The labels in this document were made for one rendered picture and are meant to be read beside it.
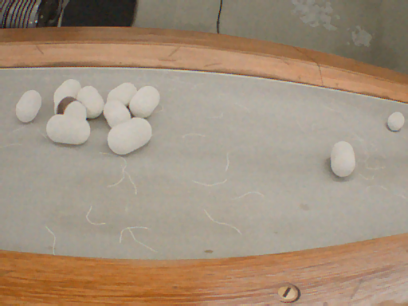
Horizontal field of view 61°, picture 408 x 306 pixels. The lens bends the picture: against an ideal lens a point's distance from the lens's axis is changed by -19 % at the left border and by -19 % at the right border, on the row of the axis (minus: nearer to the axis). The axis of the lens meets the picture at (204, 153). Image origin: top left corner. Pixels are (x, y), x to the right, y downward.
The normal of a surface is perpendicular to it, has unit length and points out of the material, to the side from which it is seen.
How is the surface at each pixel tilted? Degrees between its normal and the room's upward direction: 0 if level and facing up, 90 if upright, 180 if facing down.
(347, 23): 90
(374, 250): 0
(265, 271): 0
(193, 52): 45
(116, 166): 0
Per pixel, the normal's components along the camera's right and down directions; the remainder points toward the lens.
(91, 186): 0.17, -0.87
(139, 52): 0.28, -0.26
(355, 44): 0.16, 0.49
